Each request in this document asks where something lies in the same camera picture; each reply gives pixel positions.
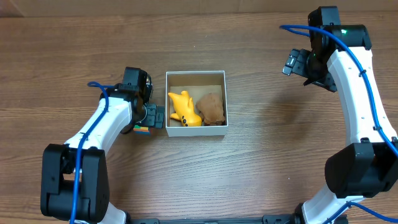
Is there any colourful puzzle cube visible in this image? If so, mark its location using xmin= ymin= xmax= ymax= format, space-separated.
xmin=133 ymin=125 xmax=151 ymax=135

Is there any orange rubber animal toy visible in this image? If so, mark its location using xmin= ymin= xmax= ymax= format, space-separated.
xmin=168 ymin=90 xmax=202 ymax=127

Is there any white cardboard box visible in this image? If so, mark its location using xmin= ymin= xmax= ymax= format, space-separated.
xmin=165 ymin=70 xmax=228 ymax=137

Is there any brown plush hamster toy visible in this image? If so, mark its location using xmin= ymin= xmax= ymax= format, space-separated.
xmin=196 ymin=93 xmax=226 ymax=126

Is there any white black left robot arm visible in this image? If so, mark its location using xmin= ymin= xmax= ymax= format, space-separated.
xmin=40 ymin=67 xmax=165 ymax=223

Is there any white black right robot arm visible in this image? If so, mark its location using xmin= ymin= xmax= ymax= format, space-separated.
xmin=272 ymin=6 xmax=397 ymax=223

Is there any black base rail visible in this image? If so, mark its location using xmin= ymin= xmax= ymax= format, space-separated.
xmin=126 ymin=214 xmax=302 ymax=224

